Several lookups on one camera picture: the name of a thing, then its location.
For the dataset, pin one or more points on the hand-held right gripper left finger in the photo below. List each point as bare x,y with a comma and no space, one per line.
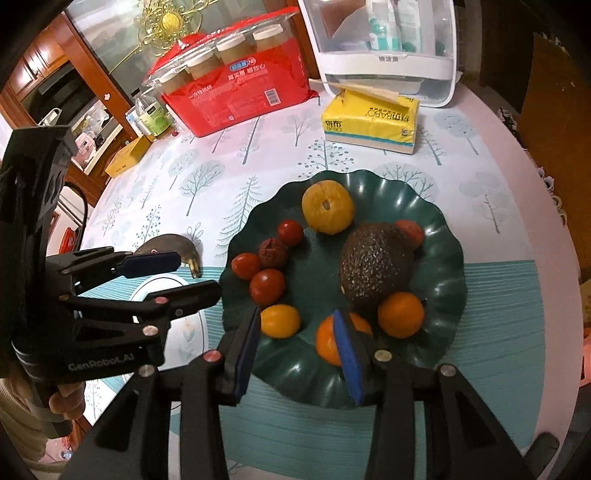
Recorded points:
247,355

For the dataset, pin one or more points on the small red cherry tomato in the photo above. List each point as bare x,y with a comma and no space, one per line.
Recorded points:
290,232

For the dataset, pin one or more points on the white plastic storage box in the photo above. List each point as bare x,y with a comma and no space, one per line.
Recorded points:
383,60

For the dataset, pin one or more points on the dark overripe banana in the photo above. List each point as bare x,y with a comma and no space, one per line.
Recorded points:
171,242

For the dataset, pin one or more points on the brown wooden cabinet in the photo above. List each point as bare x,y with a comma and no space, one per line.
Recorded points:
37,60

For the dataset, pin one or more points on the small yellow-orange kumquat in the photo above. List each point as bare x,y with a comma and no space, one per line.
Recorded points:
280,321

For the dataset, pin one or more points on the brown wooden furniture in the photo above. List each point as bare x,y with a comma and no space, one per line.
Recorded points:
554,115

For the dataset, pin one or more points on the flat yellow cardboard box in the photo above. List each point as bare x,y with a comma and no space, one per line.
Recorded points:
129,157

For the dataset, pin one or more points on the red lychee with stem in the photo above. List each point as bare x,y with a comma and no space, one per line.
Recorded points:
413,232

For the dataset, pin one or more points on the dark green scalloped plate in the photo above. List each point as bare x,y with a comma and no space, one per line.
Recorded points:
429,277

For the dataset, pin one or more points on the dark red wrinkled lychee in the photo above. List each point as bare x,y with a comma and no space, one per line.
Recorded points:
272,253

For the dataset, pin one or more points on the dark brown avocado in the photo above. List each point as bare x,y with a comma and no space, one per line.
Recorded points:
376,267

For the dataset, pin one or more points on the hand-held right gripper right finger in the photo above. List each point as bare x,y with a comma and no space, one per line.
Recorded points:
346,355

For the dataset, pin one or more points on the large red cherry tomato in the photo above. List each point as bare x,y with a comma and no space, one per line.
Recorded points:
267,286

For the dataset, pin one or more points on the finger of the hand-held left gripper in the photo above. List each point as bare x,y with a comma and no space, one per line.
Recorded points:
194,295
147,264

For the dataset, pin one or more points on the green label plastic bottle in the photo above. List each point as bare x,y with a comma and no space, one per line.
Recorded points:
153,121

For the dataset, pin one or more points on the yellow tissue pack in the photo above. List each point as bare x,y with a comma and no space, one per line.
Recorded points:
369,122

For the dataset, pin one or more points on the red paper cup package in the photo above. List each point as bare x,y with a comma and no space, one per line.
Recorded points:
240,92

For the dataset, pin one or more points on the person's left hand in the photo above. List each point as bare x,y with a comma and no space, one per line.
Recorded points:
69,401

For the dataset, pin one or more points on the medium red cherry tomato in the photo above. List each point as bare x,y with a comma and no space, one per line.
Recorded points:
246,266

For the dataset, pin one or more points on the tree print tablecloth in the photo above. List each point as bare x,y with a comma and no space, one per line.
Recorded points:
485,300

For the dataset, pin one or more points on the large yellow orange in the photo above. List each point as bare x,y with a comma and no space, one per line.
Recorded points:
328,207

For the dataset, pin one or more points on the small orange tangerine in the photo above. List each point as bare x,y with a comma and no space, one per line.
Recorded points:
400,314
327,346

